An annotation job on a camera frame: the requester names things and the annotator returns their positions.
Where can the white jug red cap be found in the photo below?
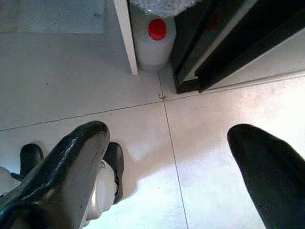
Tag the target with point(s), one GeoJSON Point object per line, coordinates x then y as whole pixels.
{"type": "Point", "coordinates": [152, 52]}

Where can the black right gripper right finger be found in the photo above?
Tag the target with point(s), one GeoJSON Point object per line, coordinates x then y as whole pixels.
{"type": "Point", "coordinates": [274, 179]}

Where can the robot left leg black foot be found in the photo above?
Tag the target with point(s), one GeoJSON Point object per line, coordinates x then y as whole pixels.
{"type": "Point", "coordinates": [31, 157]}

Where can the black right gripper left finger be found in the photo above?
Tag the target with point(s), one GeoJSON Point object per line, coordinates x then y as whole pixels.
{"type": "Point", "coordinates": [59, 179]}

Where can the black glass fridge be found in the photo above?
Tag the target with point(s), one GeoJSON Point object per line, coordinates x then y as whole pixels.
{"type": "Point", "coordinates": [238, 35]}

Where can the silver bubble foil sheet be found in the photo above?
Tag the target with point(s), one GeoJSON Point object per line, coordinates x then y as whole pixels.
{"type": "Point", "coordinates": [155, 6]}

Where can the white cabinet side panel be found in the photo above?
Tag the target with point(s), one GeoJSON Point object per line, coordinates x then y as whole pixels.
{"type": "Point", "coordinates": [126, 35]}

